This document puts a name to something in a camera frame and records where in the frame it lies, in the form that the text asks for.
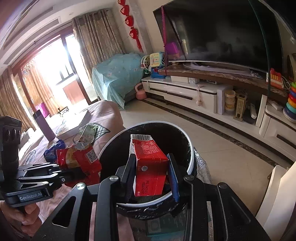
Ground red milk carton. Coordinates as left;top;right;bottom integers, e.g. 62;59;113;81
129;134;169;197

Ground red snack bag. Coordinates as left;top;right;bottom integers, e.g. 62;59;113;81
57;144;102;188

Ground black trash bin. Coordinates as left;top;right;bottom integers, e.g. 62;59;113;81
99;121;196;220

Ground left hand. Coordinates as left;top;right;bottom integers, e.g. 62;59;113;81
1;201;42;237

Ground blue cookie package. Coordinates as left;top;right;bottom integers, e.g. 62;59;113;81
43;140;66;164

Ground green remote control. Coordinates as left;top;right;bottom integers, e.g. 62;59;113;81
145;210;187;237

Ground plaid cloth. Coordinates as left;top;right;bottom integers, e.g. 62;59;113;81
74;122;112;143

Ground green snack wrappers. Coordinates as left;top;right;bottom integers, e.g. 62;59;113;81
78;124;97;144

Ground purple thermos bottle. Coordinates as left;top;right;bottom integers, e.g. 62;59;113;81
33;109;56;142

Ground colourful children's book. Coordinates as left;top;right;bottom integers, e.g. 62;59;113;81
56;109;91;140

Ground pink kettlebell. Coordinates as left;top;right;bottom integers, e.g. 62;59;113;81
135;83;147;100

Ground teal covered furniture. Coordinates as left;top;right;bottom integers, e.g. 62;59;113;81
92;53;144;109

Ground white tv cabinet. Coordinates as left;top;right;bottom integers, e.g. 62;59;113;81
142;76;295;162

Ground toy cash register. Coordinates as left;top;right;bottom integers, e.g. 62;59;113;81
149;52;166;79

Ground red toy phone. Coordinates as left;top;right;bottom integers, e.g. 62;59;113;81
266;68;284;90

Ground beige curtain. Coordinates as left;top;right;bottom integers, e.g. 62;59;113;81
71;9;125;82

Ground red hanging lantern decoration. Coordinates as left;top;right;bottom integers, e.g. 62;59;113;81
117;0;144;53

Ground black television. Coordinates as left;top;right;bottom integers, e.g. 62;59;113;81
153;1;283;72

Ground pink stick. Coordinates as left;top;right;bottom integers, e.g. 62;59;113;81
161;5;168;75

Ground rainbow stacking ring toy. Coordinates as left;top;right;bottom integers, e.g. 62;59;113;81
283;82;296;123

